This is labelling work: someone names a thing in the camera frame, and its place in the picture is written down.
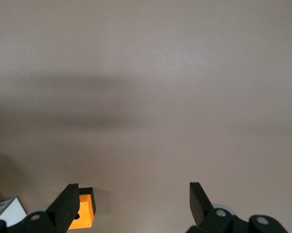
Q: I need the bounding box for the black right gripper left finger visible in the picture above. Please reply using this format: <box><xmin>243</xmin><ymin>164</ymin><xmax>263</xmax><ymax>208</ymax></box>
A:
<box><xmin>0</xmin><ymin>183</ymin><xmax>80</xmax><ymax>233</ymax></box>

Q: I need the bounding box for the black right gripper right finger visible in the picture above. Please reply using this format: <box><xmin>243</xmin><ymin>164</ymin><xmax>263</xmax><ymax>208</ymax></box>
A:
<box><xmin>186</xmin><ymin>182</ymin><xmax>289</xmax><ymax>233</ymax></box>

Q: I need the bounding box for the orange switch box with hole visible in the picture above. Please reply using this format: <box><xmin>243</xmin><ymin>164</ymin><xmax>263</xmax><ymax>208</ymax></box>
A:
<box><xmin>68</xmin><ymin>186</ymin><xmax>97</xmax><ymax>230</ymax></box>

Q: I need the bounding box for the white drawer cabinet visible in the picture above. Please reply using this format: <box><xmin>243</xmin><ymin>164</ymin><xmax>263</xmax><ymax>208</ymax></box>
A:
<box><xmin>0</xmin><ymin>196</ymin><xmax>28</xmax><ymax>228</ymax></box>

